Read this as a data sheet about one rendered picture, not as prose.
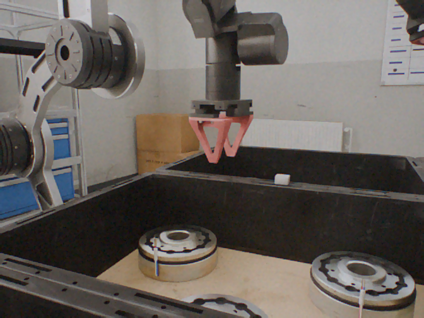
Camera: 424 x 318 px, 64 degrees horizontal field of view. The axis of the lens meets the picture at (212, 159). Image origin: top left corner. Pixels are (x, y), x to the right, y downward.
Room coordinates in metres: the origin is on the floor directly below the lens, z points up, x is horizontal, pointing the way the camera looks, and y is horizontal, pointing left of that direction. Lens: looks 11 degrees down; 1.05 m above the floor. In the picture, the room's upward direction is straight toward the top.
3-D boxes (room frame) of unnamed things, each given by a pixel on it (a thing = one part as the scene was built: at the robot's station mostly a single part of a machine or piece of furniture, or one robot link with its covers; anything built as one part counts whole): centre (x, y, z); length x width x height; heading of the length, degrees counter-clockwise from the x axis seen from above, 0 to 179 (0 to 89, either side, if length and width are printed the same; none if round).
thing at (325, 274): (0.34, -0.16, 0.86); 0.10 x 0.10 x 0.01
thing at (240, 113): (0.58, -0.03, 0.99); 0.07 x 0.07 x 0.09; 60
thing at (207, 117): (0.55, -0.01, 0.99); 0.07 x 0.07 x 0.09; 60
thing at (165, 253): (0.42, 0.04, 0.86); 0.10 x 0.10 x 0.01
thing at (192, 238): (0.42, 0.04, 0.86); 0.05 x 0.05 x 0.01
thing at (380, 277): (0.34, -0.16, 0.86); 0.05 x 0.05 x 0.01
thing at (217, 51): (0.56, -0.02, 1.12); 0.07 x 0.06 x 0.07; 58
